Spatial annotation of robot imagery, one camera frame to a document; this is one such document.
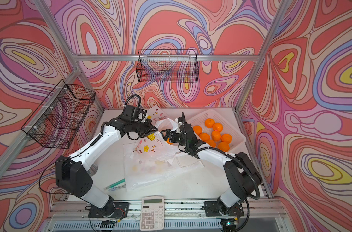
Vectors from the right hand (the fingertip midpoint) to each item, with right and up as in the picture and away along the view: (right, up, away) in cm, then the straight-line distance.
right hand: (166, 136), depth 85 cm
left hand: (-3, +4, -5) cm, 8 cm away
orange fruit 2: (+33, -1, +12) cm, 35 cm away
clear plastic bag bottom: (-17, -22, 0) cm, 27 cm away
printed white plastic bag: (-7, -5, -3) cm, 9 cm away
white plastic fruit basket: (+36, +4, +16) cm, 39 cm away
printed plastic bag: (-10, +15, +30) cm, 35 cm away
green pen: (-27, -28, -3) cm, 39 cm away
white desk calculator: (-6, -38, -14) cm, 40 cm away
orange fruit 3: (+40, -2, +11) cm, 41 cm away
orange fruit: (+30, +8, +20) cm, 37 cm away
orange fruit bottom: (+36, -7, +6) cm, 38 cm away
